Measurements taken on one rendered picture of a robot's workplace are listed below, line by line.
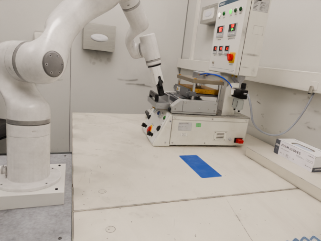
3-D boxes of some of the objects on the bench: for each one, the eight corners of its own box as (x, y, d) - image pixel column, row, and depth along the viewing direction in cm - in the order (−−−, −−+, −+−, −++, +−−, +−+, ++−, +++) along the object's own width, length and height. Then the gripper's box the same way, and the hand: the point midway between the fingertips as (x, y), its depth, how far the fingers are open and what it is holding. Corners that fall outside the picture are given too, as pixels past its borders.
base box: (216, 129, 175) (220, 105, 170) (246, 149, 140) (252, 120, 135) (141, 127, 160) (144, 101, 156) (154, 149, 125) (158, 116, 121)
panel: (142, 127, 158) (156, 102, 156) (152, 144, 130) (170, 114, 128) (139, 126, 158) (154, 101, 156) (149, 143, 130) (166, 112, 128)
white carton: (291, 151, 131) (294, 138, 129) (332, 171, 109) (337, 156, 108) (272, 151, 127) (276, 138, 125) (311, 172, 106) (315, 156, 104)
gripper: (164, 61, 128) (171, 95, 134) (157, 60, 142) (164, 91, 148) (150, 65, 127) (158, 100, 133) (144, 64, 141) (152, 95, 147)
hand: (160, 92), depth 140 cm, fingers closed, pressing on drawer
